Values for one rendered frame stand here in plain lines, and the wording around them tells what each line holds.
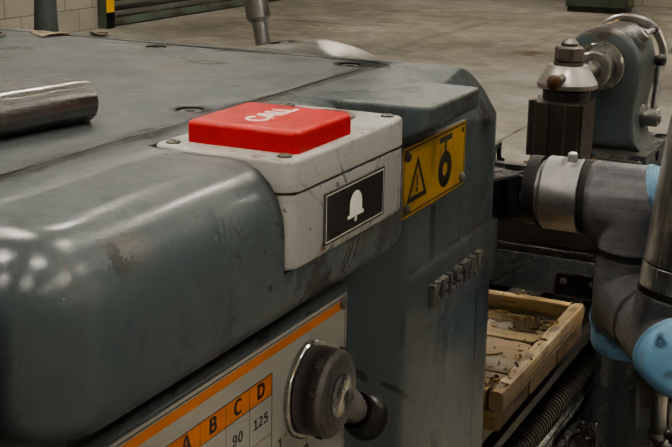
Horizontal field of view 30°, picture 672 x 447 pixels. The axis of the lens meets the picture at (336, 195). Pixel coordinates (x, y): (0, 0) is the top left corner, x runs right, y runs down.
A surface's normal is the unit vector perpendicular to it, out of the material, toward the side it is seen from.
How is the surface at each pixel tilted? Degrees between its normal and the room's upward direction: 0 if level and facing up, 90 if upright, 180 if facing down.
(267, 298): 90
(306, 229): 90
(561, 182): 59
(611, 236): 90
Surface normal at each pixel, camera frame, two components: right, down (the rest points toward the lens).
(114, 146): 0.02, -0.97
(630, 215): -0.44, 0.21
